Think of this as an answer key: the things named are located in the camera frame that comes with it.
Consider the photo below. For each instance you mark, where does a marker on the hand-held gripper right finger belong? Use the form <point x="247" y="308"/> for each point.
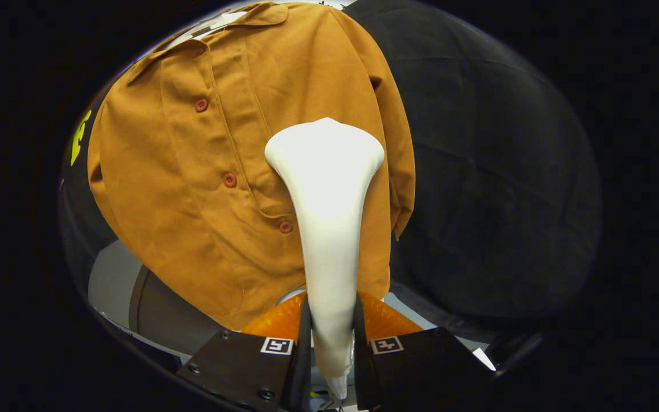
<point x="421" y="366"/>

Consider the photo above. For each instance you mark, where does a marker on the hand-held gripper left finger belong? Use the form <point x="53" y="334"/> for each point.
<point x="238" y="366"/>

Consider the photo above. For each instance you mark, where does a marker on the orange button shirt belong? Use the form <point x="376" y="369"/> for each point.
<point x="192" y="229"/>

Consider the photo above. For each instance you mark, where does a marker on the white garment steamer head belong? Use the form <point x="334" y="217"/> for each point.
<point x="329" y="200"/>

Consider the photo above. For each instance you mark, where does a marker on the grey cabinet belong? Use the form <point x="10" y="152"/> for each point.
<point x="109" y="286"/>

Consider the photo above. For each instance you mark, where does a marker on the black backdrop cloth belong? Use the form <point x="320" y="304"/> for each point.
<point x="507" y="171"/>

